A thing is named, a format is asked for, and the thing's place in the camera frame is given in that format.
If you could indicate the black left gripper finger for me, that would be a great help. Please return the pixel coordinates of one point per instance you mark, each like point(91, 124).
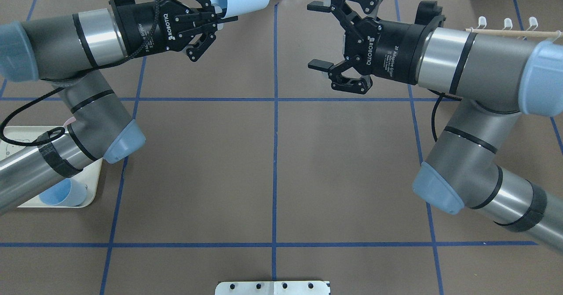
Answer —
point(216, 10)
point(227, 19)

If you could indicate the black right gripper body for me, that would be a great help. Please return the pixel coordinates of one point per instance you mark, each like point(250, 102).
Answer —
point(393, 51)

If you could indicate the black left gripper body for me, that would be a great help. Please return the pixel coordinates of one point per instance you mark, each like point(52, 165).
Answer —
point(140, 27)

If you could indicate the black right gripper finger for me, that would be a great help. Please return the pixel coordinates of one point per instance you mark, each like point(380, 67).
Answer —
point(321, 65)
point(319, 7)

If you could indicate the pink plastic cup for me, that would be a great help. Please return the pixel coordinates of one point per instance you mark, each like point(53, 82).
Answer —
point(69, 121)

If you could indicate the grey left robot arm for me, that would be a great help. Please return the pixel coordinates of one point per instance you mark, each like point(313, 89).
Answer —
point(69, 53)

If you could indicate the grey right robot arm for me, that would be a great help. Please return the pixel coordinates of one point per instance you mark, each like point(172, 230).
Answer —
point(497, 78)

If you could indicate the wooden rack dowel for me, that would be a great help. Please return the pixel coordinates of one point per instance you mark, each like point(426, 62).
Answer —
point(519, 33)

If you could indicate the cream serving tray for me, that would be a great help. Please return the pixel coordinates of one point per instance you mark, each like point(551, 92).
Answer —
point(89, 176)

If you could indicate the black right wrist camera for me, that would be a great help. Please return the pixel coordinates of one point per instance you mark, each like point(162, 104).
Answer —
point(429, 13)

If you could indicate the white wire cup rack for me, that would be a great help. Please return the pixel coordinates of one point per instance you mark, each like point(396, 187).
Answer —
point(508, 24)

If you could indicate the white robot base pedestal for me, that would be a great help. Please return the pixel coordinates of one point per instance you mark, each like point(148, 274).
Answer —
point(288, 287)

